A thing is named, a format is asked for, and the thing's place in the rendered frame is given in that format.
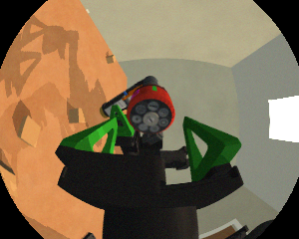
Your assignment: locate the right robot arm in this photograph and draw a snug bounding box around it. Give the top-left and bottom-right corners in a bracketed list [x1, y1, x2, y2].
[122, 131, 189, 170]

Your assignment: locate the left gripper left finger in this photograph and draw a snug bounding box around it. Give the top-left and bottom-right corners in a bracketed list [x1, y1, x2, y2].
[59, 117, 118, 153]

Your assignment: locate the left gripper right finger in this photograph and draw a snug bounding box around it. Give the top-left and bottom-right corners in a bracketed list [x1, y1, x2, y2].
[182, 117, 241, 182]

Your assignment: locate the small tan block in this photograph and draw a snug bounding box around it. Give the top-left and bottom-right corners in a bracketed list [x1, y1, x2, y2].
[106, 55, 116, 64]
[17, 116, 41, 147]
[0, 160, 18, 197]
[69, 108, 87, 123]

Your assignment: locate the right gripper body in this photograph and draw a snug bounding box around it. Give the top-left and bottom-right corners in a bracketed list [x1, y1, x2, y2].
[115, 120, 137, 151]

